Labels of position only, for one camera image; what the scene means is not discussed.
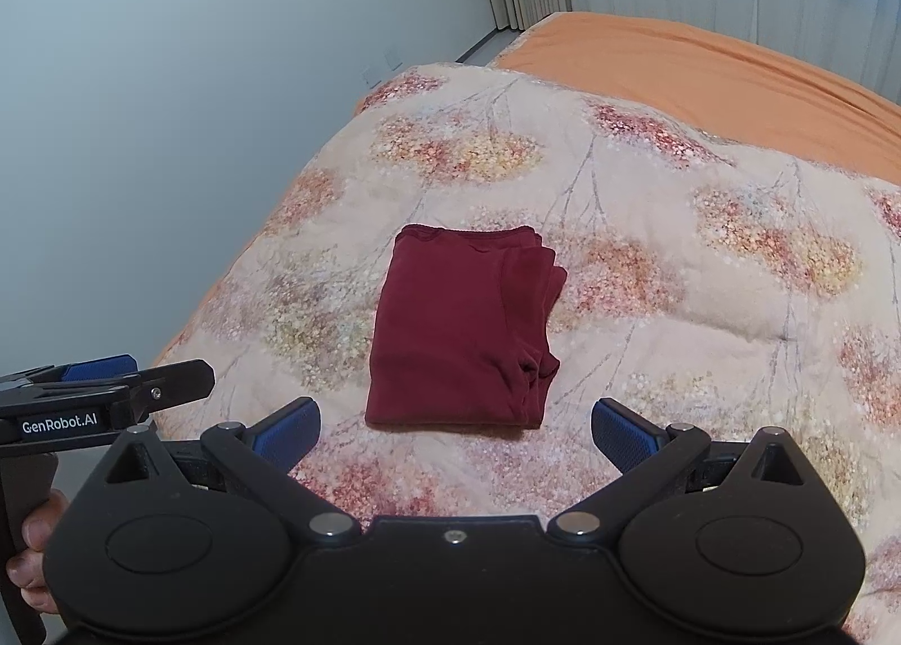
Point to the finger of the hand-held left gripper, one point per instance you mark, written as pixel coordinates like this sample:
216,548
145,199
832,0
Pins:
98,368
179,381

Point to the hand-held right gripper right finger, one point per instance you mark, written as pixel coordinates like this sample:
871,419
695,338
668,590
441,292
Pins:
619,437

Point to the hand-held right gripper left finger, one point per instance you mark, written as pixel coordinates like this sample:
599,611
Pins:
288,435

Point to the maroon long-sleeve shirt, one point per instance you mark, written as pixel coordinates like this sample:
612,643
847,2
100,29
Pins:
450,335

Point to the person's left hand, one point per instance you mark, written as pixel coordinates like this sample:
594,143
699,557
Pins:
39,546

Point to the floral quilt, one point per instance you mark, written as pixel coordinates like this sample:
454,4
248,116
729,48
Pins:
669,307

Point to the orange bed sheet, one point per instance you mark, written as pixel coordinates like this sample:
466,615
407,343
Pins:
704,82

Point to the white wall socket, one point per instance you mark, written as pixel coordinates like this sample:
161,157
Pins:
383,69

